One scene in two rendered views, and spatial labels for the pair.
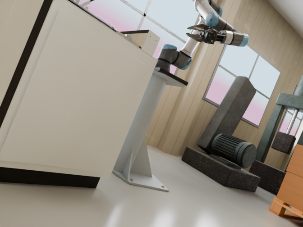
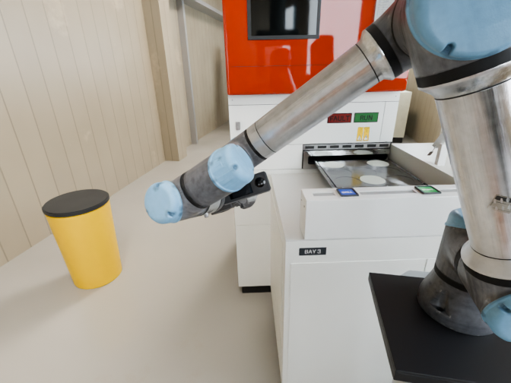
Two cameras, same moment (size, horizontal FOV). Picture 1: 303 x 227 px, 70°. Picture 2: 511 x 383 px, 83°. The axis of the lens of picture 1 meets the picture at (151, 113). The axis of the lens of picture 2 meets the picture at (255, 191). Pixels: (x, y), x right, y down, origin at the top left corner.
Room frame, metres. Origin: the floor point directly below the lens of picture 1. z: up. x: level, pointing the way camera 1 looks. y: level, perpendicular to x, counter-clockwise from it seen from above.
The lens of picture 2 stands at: (1.68, -0.58, 1.34)
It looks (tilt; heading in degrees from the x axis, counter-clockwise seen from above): 23 degrees down; 130
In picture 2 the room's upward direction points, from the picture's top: 1 degrees counter-clockwise
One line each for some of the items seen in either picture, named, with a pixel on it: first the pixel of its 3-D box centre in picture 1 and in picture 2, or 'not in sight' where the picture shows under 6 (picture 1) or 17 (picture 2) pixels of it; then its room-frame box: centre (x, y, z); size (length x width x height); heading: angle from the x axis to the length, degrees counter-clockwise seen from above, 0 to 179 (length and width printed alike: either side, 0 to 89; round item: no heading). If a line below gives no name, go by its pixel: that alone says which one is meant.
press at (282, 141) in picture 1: (288, 129); not in sight; (4.29, -2.66, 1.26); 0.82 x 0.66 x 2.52; 29
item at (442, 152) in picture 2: (83, 7); (440, 147); (1.53, 0.73, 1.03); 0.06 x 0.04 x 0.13; 131
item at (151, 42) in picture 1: (126, 44); (385, 211); (1.46, 0.34, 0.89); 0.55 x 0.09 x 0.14; 41
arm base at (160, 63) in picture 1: (162, 66); (461, 289); (1.70, 0.06, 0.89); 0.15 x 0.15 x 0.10
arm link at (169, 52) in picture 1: (168, 53); (478, 244); (1.71, 0.06, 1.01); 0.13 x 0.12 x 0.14; 115
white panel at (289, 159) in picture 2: not in sight; (312, 134); (0.98, 0.70, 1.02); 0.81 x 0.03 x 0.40; 41
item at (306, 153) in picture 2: not in sight; (345, 158); (1.12, 0.80, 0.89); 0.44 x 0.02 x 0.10; 41
